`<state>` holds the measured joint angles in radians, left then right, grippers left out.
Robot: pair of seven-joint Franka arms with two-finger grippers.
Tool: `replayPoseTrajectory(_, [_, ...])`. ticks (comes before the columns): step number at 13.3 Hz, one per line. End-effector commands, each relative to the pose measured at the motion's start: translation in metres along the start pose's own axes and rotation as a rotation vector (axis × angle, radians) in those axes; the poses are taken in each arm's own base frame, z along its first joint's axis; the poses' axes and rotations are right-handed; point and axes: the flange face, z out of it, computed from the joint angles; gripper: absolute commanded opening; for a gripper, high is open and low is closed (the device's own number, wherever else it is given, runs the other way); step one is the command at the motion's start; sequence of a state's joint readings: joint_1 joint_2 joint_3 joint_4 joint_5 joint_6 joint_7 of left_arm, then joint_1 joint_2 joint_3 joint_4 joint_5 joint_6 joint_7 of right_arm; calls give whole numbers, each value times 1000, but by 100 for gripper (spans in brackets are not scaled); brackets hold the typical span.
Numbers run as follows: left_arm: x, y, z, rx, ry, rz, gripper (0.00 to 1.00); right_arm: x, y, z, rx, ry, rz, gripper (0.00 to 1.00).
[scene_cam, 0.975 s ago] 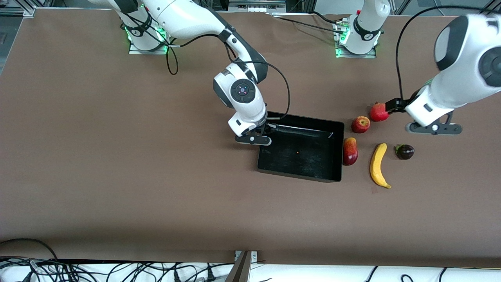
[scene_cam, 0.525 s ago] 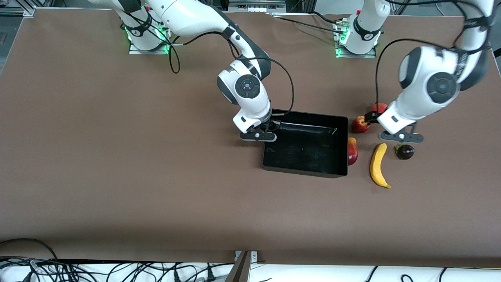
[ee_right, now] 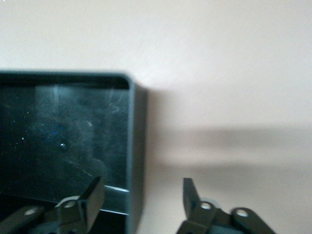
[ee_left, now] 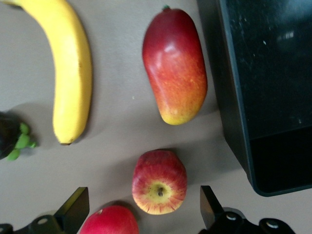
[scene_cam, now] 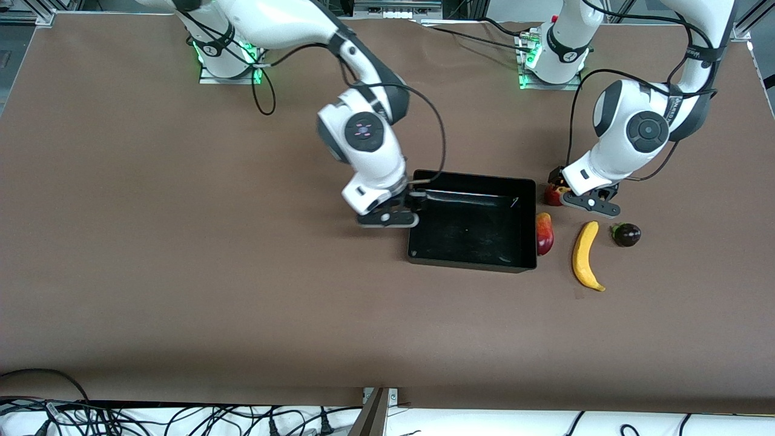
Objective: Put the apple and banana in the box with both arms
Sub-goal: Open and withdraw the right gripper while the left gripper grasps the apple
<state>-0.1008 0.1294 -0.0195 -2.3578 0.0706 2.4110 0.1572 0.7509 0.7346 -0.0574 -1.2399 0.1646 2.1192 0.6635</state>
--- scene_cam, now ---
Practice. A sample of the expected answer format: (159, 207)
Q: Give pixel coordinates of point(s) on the metal table edge bracket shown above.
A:
(392, 395)

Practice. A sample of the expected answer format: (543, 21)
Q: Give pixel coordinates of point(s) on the aluminium corner bracket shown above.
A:
(740, 31)

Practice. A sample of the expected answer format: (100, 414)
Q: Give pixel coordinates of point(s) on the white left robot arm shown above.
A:
(642, 127)

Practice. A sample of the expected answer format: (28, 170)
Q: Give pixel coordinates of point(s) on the dark purple round fruit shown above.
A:
(627, 235)

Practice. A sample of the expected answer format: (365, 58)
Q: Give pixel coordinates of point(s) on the dark support beam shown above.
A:
(370, 418)

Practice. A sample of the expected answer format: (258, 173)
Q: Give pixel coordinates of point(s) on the yellow banana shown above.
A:
(584, 254)

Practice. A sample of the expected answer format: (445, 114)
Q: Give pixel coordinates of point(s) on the red yellow mango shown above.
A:
(546, 236)

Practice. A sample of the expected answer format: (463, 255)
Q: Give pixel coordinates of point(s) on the brown table cover sheet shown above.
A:
(242, 333)

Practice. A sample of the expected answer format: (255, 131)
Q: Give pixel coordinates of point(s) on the black rectangular plastic box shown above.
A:
(472, 242)

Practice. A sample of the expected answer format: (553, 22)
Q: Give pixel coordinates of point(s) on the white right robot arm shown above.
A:
(363, 133)

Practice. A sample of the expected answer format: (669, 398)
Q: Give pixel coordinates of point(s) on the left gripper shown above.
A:
(555, 177)

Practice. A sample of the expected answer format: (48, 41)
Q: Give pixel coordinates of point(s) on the red apple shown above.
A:
(551, 197)

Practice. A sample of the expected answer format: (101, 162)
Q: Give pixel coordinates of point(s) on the white power strip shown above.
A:
(396, 12)

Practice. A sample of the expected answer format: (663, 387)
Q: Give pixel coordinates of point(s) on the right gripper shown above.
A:
(416, 199)

